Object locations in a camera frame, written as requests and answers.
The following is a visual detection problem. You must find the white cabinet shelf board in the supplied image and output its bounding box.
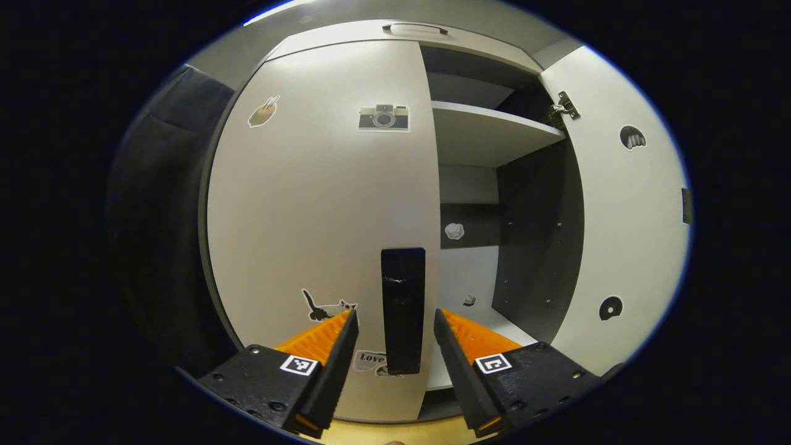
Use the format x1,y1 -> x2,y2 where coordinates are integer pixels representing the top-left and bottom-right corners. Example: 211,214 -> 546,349
431,101 -> 567,169

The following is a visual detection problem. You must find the white cabinet door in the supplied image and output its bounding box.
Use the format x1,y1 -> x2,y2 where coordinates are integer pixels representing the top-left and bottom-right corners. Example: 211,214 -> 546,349
206,40 -> 442,424
539,44 -> 692,378

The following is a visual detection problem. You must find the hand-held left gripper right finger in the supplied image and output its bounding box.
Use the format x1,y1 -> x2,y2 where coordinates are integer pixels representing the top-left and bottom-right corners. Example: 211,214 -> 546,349
433,308 -> 601,438

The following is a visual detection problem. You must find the black backdrop cloth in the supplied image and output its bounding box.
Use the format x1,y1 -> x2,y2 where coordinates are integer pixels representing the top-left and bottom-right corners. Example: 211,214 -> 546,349
105,65 -> 239,378

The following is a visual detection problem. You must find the metal door hinge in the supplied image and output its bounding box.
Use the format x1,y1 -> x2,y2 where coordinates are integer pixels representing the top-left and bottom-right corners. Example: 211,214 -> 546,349
547,91 -> 582,124

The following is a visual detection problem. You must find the black door handle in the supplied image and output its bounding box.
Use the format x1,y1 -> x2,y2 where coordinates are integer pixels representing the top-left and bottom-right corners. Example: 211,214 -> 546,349
381,247 -> 427,376

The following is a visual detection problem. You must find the white double-door shoe cabinet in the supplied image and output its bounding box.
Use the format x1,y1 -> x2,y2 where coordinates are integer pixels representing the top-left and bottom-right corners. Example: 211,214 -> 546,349
198,19 -> 693,427

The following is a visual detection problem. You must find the black cabinet top handle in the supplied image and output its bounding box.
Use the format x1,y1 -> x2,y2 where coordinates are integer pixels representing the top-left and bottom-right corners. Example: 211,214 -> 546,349
382,22 -> 449,35

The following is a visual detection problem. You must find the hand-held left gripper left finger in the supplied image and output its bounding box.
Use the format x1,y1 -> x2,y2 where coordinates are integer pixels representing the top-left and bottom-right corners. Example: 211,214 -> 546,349
197,308 -> 360,439

